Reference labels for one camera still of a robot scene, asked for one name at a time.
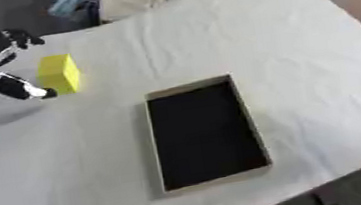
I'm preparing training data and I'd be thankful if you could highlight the tan cardboard box black inside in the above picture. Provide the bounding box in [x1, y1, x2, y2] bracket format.
[141, 68, 276, 197]

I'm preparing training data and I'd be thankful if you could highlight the yellow rectangular block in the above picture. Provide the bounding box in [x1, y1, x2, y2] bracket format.
[33, 51, 86, 99]

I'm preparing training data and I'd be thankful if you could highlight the light blue bag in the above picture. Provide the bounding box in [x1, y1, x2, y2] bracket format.
[46, 0, 110, 34]

